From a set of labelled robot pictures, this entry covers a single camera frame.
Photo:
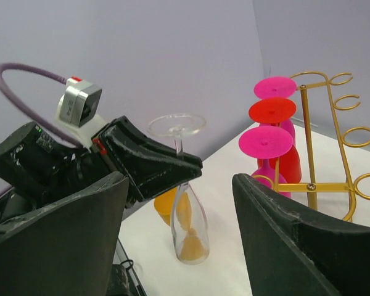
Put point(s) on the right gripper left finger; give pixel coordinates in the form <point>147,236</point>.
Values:
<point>66,247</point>

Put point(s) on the pink plastic wine glass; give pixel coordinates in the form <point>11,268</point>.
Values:
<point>265,143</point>
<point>277,86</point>

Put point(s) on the gold wire wine glass rack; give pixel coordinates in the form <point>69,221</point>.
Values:
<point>309,80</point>

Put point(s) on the clear wine glass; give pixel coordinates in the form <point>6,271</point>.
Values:
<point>177,126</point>

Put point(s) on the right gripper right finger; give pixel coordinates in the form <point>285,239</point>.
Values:
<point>291,249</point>

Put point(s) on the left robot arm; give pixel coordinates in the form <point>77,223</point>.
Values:
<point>43,171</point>

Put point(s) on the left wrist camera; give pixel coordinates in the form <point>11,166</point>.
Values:
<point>77,110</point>

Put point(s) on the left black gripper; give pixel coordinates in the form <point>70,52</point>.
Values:
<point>151,167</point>

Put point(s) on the red plastic wine glass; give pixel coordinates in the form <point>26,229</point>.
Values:
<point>277,111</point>

